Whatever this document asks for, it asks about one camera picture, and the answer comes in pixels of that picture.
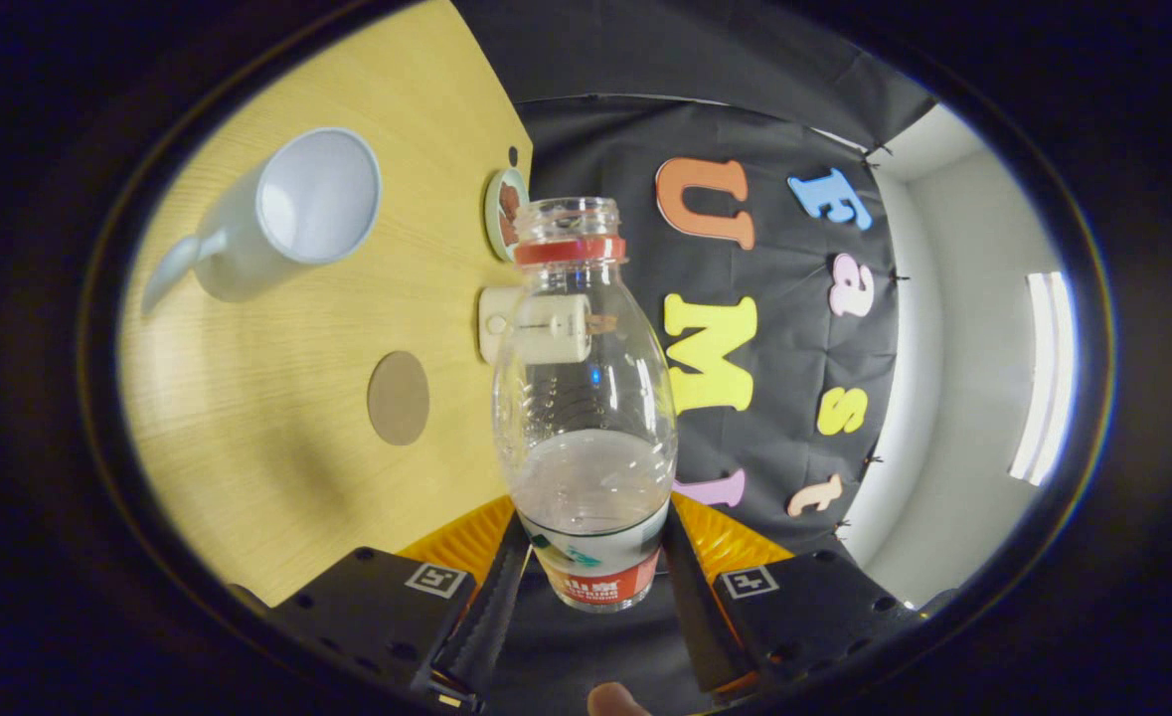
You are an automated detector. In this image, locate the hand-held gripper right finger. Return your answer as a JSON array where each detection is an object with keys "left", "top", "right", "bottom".
[{"left": 660, "top": 492, "right": 924, "bottom": 697}]

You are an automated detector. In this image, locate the white cup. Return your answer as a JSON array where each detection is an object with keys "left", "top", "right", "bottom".
[{"left": 141, "top": 126, "right": 384, "bottom": 317}]

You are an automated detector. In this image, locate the wooden table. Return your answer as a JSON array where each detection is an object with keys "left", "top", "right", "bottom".
[{"left": 118, "top": 0, "right": 537, "bottom": 608}]

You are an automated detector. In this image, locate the clear plastic juice bottle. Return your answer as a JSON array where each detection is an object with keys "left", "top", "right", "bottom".
[{"left": 491, "top": 197, "right": 679, "bottom": 613}]

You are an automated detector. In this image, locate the round brown coaster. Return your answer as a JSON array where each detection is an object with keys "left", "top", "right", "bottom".
[{"left": 367, "top": 350, "right": 431, "bottom": 447}]

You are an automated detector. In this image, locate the long ceiling light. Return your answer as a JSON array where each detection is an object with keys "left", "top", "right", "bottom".
[{"left": 1008, "top": 270, "right": 1079, "bottom": 488}]

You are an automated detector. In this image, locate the white toaster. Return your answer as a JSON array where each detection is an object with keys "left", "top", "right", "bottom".
[{"left": 477, "top": 286, "right": 596, "bottom": 366}]

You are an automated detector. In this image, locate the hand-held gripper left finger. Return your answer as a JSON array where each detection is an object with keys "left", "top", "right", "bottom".
[{"left": 267, "top": 494, "right": 535, "bottom": 702}]

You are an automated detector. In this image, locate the pale green plate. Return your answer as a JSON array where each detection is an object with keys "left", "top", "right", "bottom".
[{"left": 483, "top": 167, "right": 532, "bottom": 264}]

